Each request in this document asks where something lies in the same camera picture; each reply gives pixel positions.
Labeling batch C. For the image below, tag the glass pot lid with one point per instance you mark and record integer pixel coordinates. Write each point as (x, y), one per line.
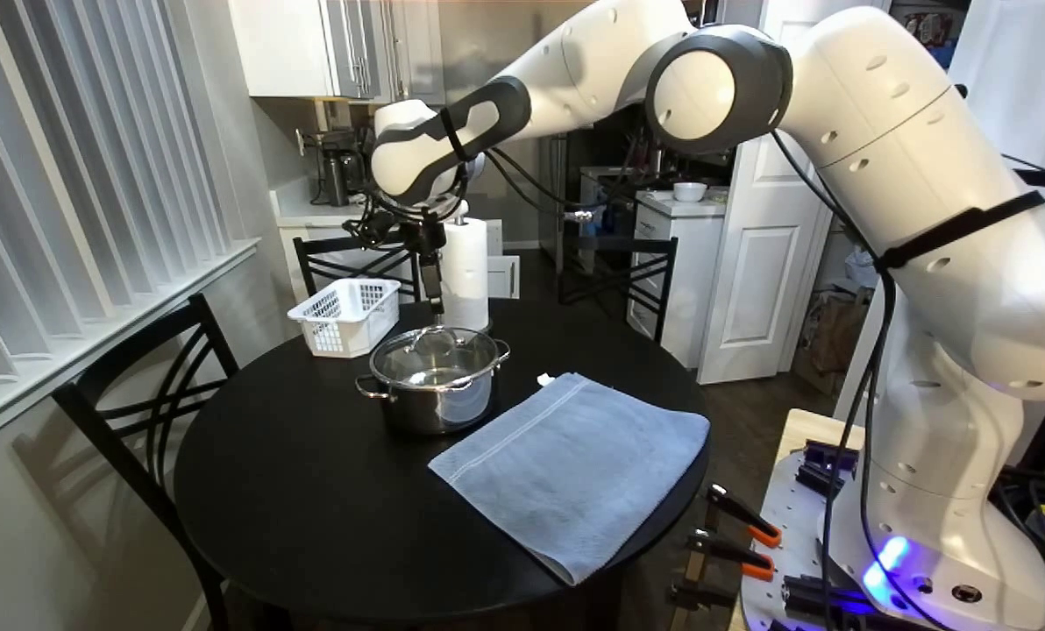
(430, 366)

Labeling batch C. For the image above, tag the white plastic basket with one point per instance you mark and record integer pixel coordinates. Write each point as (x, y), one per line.
(343, 321)

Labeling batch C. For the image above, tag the white vertical blinds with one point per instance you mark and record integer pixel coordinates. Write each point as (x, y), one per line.
(79, 150)

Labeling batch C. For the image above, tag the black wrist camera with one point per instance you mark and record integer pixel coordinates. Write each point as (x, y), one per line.
(379, 223)

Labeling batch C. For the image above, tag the blue towel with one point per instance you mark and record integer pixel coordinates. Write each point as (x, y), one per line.
(570, 468)

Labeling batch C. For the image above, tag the white paper towel roll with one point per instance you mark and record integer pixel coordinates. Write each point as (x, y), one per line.
(468, 275)

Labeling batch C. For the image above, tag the white floor cabinet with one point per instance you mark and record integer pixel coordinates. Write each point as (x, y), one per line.
(686, 282)

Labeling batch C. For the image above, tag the robot mounting platform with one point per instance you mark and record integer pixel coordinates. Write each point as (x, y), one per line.
(806, 437)

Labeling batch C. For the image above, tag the black orange spring clamp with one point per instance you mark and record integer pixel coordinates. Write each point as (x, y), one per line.
(734, 509)
(722, 548)

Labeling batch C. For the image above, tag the white wall cabinet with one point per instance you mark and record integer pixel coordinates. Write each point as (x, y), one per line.
(315, 45)

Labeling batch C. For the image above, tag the white panel door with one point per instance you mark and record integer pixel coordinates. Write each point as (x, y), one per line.
(770, 255)

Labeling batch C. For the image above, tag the stainless steel pot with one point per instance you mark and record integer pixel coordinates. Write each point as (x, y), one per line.
(435, 412)

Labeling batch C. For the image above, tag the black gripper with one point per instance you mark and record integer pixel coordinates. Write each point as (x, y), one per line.
(423, 225)

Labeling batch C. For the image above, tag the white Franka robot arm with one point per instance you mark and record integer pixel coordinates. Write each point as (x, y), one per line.
(922, 177)

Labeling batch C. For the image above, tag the white bowl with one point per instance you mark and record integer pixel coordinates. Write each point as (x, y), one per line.
(689, 189)

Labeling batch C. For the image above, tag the white kitchen counter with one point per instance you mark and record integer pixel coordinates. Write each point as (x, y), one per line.
(315, 230)

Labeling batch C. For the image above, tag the black coffee maker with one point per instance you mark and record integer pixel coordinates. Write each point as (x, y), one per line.
(337, 168)

